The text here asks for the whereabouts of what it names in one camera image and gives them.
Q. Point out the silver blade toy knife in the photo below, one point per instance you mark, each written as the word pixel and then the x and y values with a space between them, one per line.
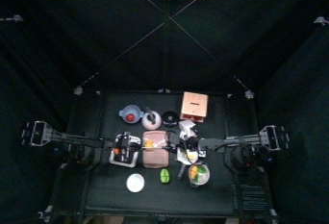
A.
pixel 161 142

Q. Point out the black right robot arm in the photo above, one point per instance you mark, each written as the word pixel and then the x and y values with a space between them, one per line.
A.
pixel 239 142

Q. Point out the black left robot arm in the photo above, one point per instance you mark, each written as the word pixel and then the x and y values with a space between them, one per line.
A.
pixel 76 138

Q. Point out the green toy starfruit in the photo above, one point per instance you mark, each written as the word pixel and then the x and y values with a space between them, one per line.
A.
pixel 164 175

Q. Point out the orange toy in rack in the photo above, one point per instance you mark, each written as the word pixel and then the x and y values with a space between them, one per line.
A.
pixel 115 151

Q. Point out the yellow toy butter block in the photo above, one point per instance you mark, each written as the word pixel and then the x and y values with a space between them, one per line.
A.
pixel 190 154

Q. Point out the yellow toy fruit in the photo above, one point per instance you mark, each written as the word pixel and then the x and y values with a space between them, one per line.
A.
pixel 148 144

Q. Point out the white dish rack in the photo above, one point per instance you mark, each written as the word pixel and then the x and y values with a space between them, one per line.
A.
pixel 124 162

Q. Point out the pink plastic tray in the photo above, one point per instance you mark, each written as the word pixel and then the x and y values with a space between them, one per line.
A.
pixel 155 157

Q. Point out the red toy in bowl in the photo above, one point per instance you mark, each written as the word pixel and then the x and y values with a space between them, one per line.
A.
pixel 129 117

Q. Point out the black round toy lid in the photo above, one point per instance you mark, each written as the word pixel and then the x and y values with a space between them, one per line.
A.
pixel 169 119

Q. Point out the orange toy carrot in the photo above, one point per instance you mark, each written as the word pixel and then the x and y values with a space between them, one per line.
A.
pixel 194 171

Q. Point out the green toy vegetable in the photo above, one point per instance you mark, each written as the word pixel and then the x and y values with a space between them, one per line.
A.
pixel 202 170

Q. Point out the blue toy bowl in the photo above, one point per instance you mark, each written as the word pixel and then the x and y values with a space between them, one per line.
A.
pixel 136 110

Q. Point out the white toy pot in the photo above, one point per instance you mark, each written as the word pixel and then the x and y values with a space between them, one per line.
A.
pixel 204 178

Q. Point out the white round plate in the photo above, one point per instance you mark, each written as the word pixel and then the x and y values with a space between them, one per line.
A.
pixel 135 183

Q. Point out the wooden drawer box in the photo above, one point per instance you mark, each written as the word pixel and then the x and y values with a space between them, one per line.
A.
pixel 194 104

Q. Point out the white printed label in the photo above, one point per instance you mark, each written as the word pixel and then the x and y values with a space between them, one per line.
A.
pixel 252 197

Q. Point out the metal corner bracket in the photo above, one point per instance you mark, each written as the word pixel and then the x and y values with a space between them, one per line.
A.
pixel 77 90
pixel 248 94

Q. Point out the metal frame clamp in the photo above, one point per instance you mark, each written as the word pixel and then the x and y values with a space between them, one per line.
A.
pixel 319 20
pixel 16 18

